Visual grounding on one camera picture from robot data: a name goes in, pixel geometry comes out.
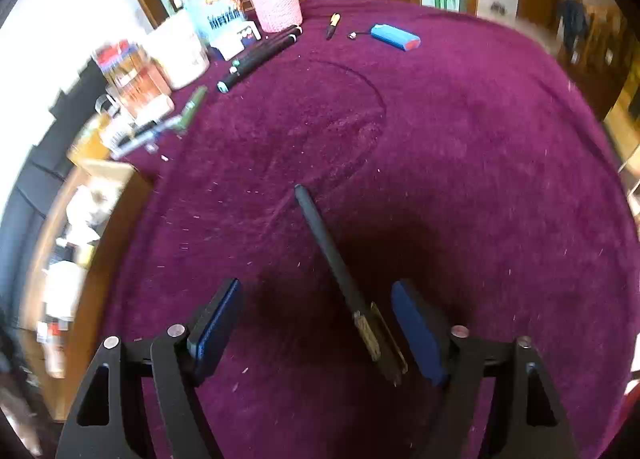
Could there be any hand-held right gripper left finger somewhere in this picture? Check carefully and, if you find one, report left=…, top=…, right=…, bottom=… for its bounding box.
left=55, top=278, right=243, bottom=459

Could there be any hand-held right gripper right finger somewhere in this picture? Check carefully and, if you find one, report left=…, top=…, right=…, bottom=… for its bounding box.
left=391, top=280, right=583, bottom=459

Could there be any black pen with gold clip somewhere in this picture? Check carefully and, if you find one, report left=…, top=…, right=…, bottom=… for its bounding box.
left=294, top=184, right=409, bottom=386

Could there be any cardboard box tray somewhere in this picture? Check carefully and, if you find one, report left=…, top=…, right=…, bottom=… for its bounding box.
left=22, top=159, right=157, bottom=421

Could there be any purple tablecloth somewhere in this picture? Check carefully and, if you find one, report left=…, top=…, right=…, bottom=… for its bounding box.
left=100, top=0, right=640, bottom=459

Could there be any silver pen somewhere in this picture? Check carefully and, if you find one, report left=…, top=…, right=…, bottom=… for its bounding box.
left=111, top=118, right=187, bottom=161

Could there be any black sofa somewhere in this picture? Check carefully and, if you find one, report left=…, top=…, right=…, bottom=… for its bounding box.
left=0, top=64, right=68, bottom=300

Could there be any gold red tin can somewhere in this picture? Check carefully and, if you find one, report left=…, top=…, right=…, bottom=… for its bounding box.
left=92, top=40, right=172, bottom=121

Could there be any white plastic bottle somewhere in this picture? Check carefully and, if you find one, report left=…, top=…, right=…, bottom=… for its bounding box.
left=142, top=9, right=211, bottom=90

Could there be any blue lighter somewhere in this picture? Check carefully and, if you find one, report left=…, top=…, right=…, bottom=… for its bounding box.
left=348, top=24, right=421, bottom=52

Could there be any blue label plastic jar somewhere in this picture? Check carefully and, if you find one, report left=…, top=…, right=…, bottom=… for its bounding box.
left=179, top=0, right=247, bottom=53

